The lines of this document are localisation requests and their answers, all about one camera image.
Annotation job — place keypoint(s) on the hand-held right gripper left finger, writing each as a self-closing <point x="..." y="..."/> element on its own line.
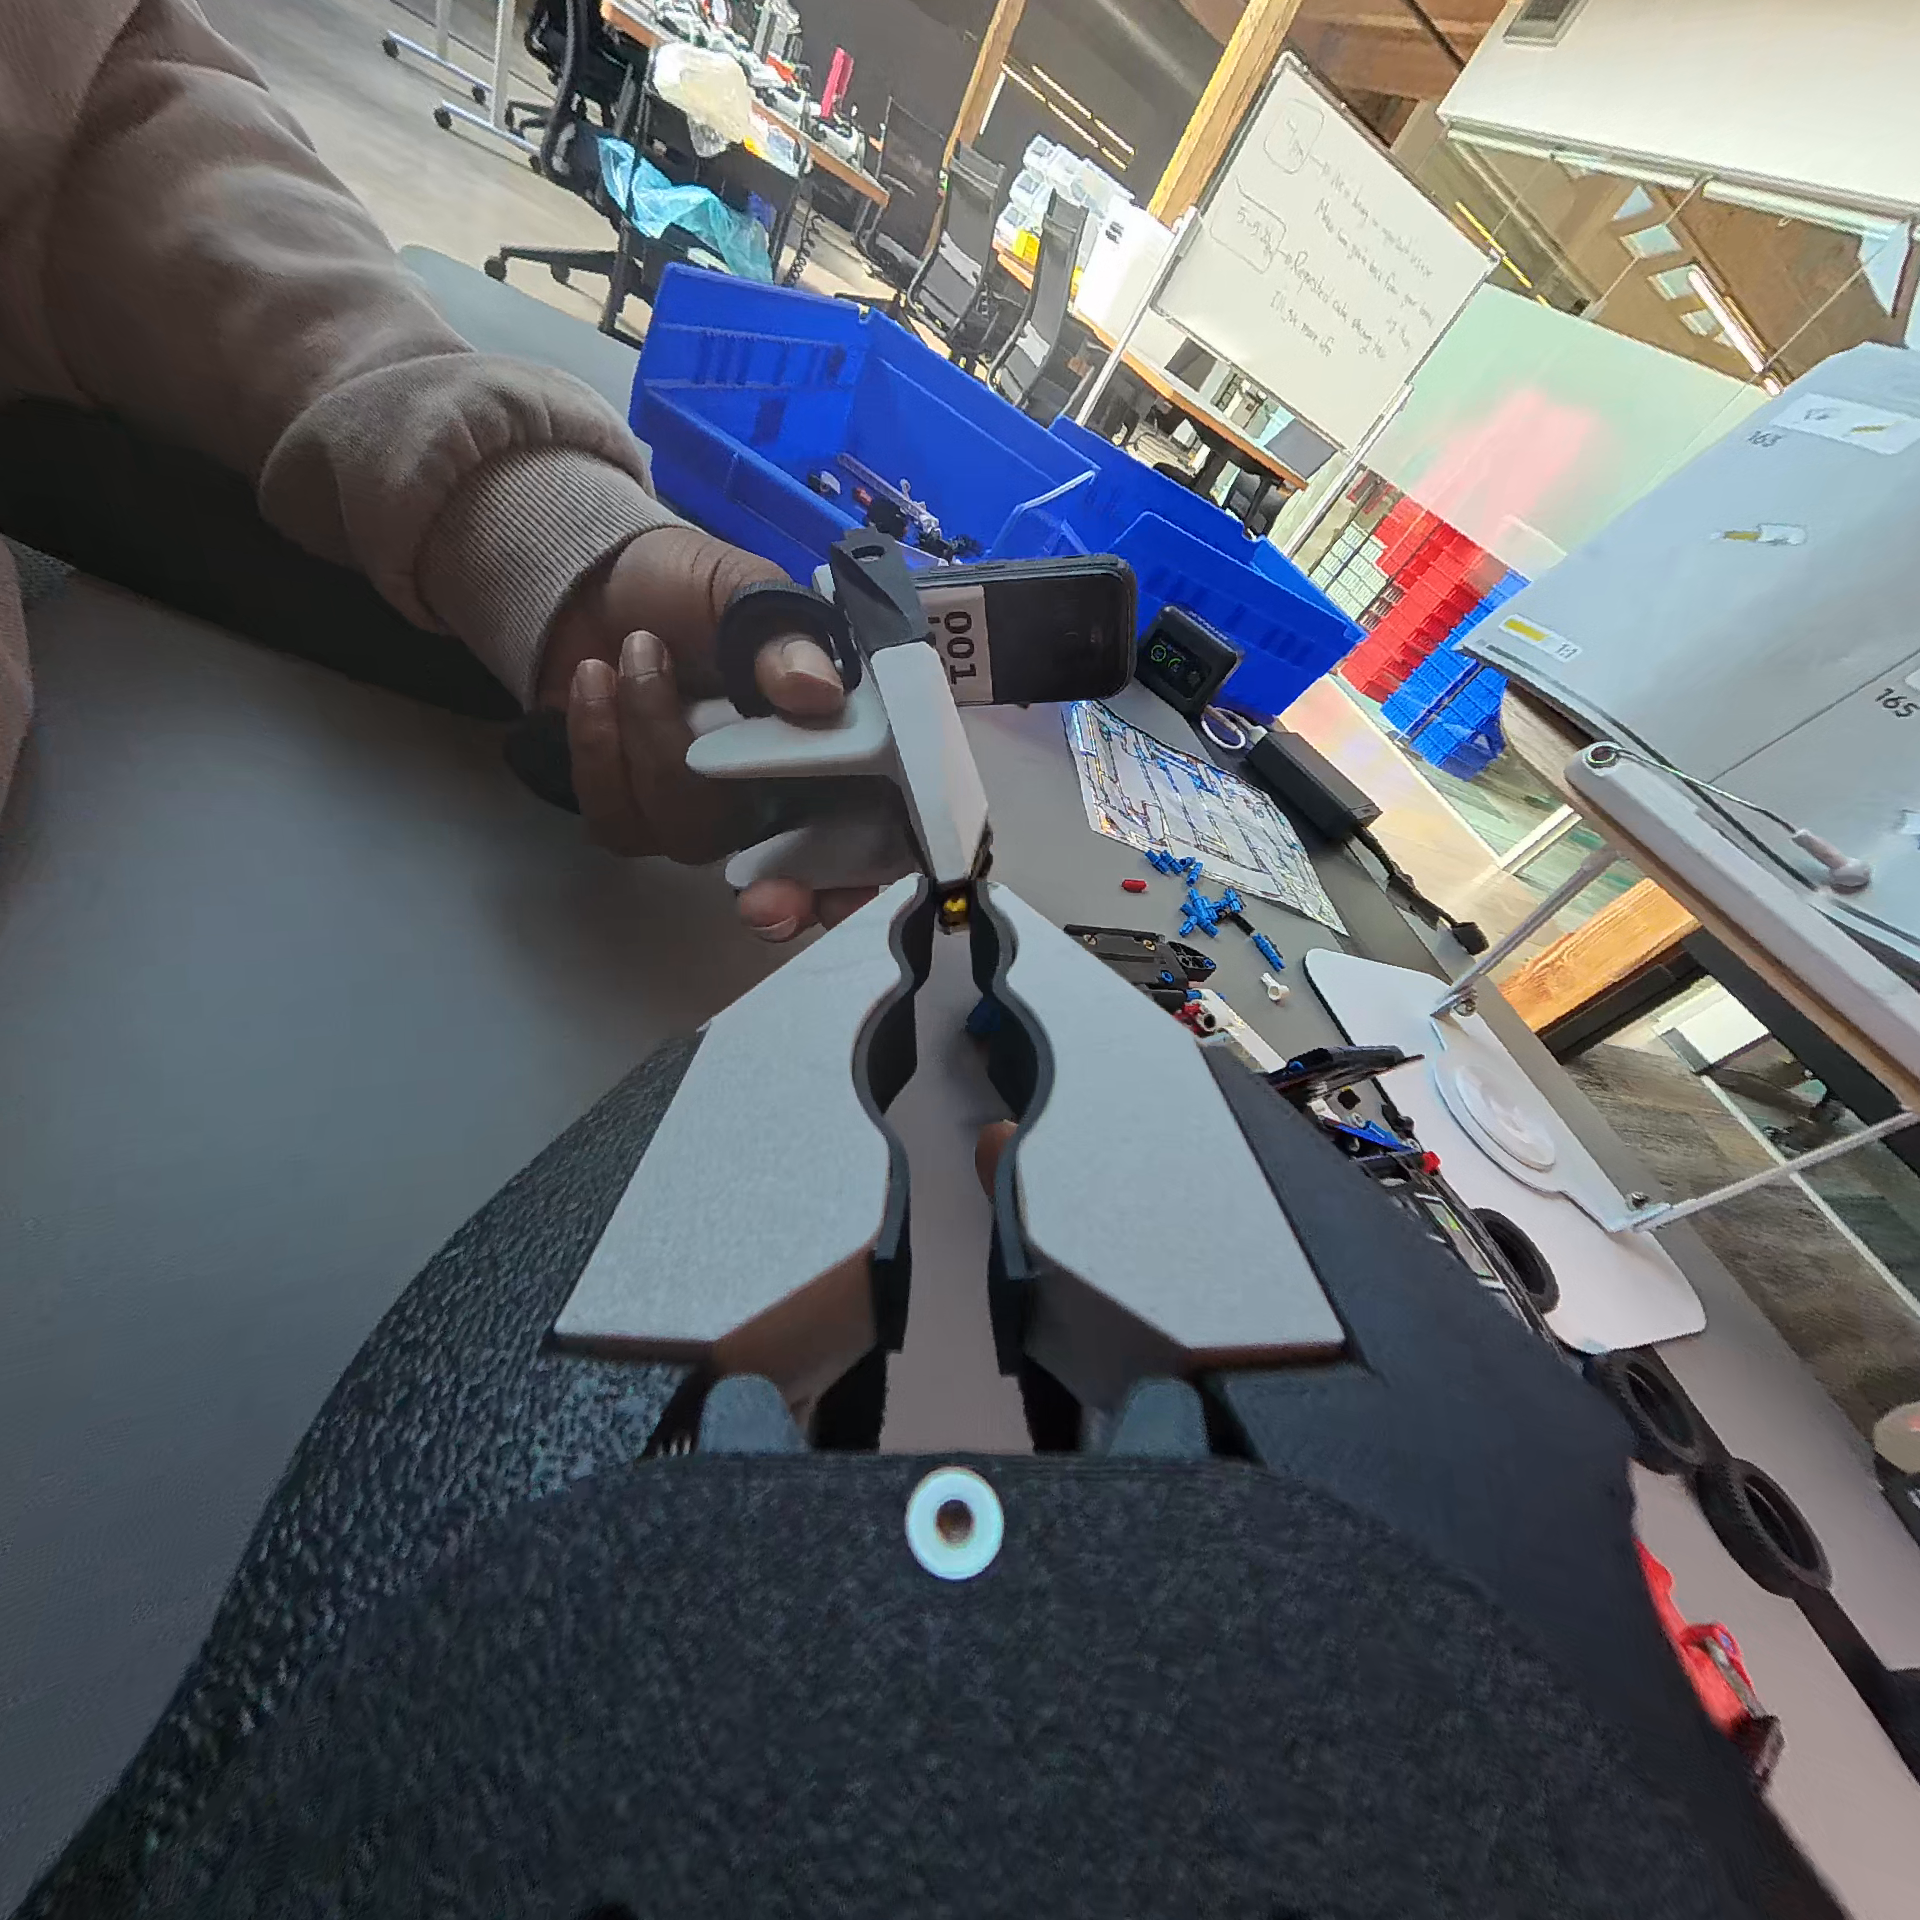
<point x="734" y="1200"/>

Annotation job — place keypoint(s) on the blue bin with label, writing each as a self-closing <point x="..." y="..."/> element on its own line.
<point x="720" y="389"/>

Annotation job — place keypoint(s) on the white metal book stand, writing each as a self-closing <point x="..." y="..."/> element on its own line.
<point x="1395" y="1019"/>

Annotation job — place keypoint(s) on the person's right hand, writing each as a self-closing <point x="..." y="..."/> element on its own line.
<point x="994" y="1149"/>

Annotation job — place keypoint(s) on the grey instruction booklet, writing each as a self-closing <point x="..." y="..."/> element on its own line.
<point x="1725" y="570"/>

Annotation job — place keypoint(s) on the pile of blue pins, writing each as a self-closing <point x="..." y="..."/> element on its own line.
<point x="1200" y="907"/>

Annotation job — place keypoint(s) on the stacked storage bins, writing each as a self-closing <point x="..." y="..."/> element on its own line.
<point x="1426" y="630"/>

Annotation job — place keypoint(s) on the blue sticker sheet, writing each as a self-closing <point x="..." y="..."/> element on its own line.
<point x="1184" y="809"/>

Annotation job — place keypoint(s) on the wooden post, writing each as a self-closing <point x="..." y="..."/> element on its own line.
<point x="1231" y="89"/>
<point x="990" y="75"/>

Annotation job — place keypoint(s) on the person's left forearm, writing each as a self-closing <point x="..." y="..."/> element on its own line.
<point x="224" y="299"/>

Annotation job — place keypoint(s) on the black power adapter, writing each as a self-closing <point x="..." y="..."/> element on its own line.
<point x="1312" y="779"/>

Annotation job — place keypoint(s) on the brick-built toy race car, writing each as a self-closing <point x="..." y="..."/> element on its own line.
<point x="1141" y="953"/>

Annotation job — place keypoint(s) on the blue plastic bag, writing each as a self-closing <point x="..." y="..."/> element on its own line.
<point x="675" y="211"/>

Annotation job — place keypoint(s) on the grey desk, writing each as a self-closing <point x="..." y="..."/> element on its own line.
<point x="300" y="1126"/>

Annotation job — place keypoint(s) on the black rubber toy tyre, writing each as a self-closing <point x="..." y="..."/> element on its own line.
<point x="1741" y="1483"/>
<point x="1540" y="1254"/>
<point x="1652" y="1359"/>

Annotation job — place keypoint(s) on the small black display device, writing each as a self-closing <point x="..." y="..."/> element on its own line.
<point x="1184" y="661"/>

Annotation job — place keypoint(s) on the stack of white containers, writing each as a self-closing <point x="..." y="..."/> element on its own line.
<point x="1050" y="194"/>

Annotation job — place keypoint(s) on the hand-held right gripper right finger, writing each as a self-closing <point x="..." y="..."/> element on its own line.
<point x="1172" y="1200"/>

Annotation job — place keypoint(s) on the whiteboard with writing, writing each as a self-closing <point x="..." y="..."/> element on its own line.
<point x="1319" y="254"/>

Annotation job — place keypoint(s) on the person's left hand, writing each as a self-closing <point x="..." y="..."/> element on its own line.
<point x="629" y="751"/>

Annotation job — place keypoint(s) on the black office chair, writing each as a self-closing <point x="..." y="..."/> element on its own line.
<point x="954" y="254"/>
<point x="580" y="89"/>
<point x="1043" y="299"/>

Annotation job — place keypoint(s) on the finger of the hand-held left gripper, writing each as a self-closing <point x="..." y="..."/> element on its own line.
<point x="932" y="751"/>

